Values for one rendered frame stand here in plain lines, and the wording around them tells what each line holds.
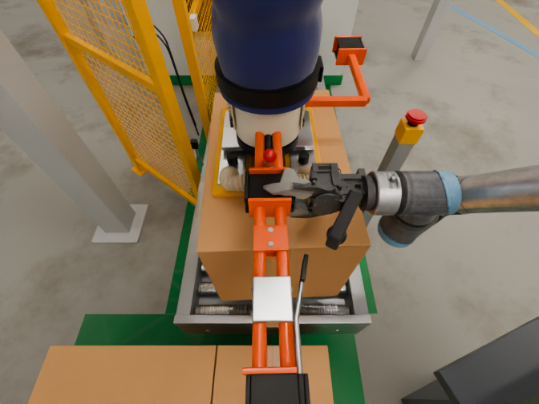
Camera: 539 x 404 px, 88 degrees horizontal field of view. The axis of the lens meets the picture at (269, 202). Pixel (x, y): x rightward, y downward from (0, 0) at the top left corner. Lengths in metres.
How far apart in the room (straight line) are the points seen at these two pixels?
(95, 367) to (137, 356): 0.14
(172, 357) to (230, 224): 0.63
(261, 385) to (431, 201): 0.43
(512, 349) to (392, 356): 0.75
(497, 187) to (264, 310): 0.50
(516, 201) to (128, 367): 1.19
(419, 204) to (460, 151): 2.24
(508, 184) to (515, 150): 2.42
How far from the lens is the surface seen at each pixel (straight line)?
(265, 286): 0.46
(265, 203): 0.53
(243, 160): 0.77
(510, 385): 1.13
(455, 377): 1.05
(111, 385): 1.24
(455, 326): 1.98
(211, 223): 0.69
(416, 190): 0.59
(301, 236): 0.66
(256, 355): 0.45
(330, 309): 1.17
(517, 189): 0.68
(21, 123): 1.52
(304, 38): 0.57
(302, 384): 0.44
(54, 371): 1.34
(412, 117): 1.11
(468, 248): 2.25
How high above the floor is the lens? 1.67
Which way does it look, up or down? 56 degrees down
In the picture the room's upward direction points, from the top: straight up
